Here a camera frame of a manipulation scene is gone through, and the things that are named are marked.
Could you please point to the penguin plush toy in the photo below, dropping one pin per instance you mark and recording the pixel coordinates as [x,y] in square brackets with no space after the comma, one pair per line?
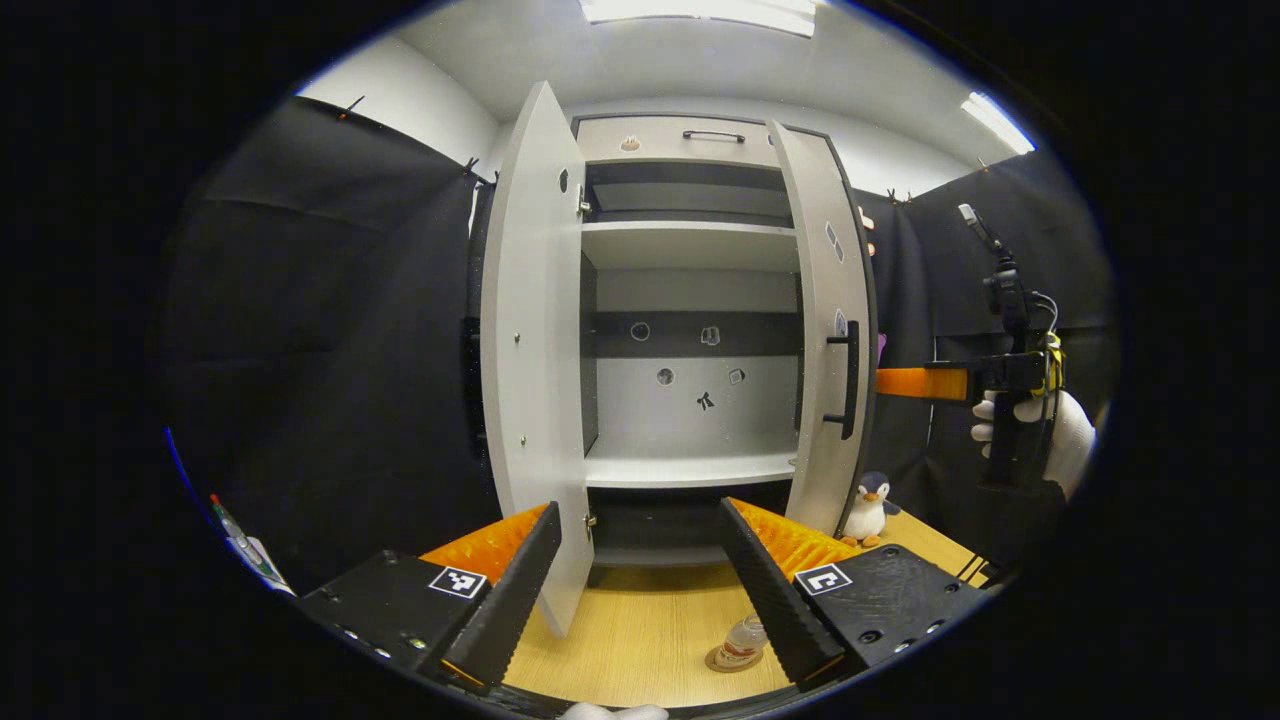
[865,515]

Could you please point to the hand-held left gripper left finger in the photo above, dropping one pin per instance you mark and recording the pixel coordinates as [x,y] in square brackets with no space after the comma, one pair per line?
[520,590]

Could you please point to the large ceiling light panel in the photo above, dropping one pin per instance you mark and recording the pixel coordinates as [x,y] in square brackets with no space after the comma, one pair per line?
[700,15]

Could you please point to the grey cabinet drawer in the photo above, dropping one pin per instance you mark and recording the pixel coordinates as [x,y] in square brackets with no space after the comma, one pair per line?
[700,152]

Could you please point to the narrow ceiling light panel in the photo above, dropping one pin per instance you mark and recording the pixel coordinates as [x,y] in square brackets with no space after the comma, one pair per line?
[998,122]

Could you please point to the grey cabinet door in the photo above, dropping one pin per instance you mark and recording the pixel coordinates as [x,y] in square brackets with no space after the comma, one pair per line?
[815,420]
[535,330]

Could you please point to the white item with coloured markings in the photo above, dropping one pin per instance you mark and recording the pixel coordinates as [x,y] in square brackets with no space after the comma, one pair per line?
[265,575]

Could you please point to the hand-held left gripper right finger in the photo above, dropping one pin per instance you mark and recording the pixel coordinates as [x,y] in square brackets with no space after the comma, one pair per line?
[770,600]

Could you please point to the clear plastic bottle red label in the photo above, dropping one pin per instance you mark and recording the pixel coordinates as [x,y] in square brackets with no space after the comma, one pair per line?
[745,640]

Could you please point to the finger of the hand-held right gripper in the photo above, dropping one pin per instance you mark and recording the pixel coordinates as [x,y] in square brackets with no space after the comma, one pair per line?
[920,384]

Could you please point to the round cork coaster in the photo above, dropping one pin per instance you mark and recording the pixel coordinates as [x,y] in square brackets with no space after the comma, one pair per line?
[718,662]

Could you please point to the grey cabinet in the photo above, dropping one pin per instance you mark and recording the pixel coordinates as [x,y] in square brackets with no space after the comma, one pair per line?
[640,420]

